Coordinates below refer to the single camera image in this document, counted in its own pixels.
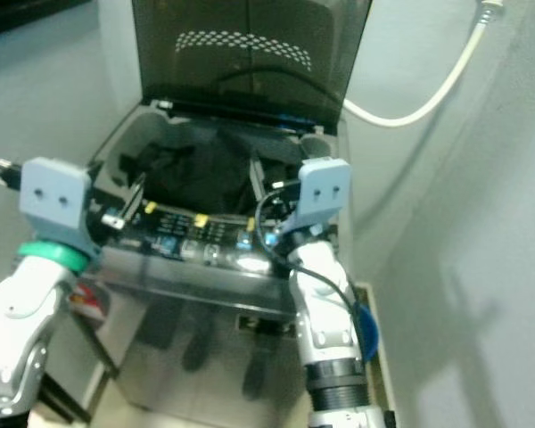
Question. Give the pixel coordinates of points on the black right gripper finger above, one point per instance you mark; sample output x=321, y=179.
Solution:
x=311, y=153
x=259, y=185

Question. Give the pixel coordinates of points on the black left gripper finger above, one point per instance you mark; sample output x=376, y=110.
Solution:
x=135, y=198

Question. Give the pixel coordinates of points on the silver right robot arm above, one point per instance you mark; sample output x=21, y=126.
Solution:
x=325, y=312

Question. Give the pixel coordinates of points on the black clothes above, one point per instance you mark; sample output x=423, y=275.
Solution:
x=196, y=174

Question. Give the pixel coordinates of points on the silver top-load washing machine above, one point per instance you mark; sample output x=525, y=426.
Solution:
x=187, y=348

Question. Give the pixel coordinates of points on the small yellow sticker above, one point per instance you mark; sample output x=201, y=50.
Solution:
x=151, y=207
x=201, y=221

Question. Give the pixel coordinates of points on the black washer control panel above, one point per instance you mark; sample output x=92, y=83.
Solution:
x=196, y=239

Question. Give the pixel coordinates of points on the dark translucent washer lid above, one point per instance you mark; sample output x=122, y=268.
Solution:
x=250, y=80

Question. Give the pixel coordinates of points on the blue round object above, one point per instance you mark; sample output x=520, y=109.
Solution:
x=367, y=332

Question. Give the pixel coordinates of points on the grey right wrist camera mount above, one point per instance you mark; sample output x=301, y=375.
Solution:
x=325, y=189

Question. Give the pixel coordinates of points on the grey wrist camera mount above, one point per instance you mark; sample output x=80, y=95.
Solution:
x=53, y=201
x=325, y=189

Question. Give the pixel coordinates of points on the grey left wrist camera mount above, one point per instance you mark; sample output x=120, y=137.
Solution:
x=53, y=201

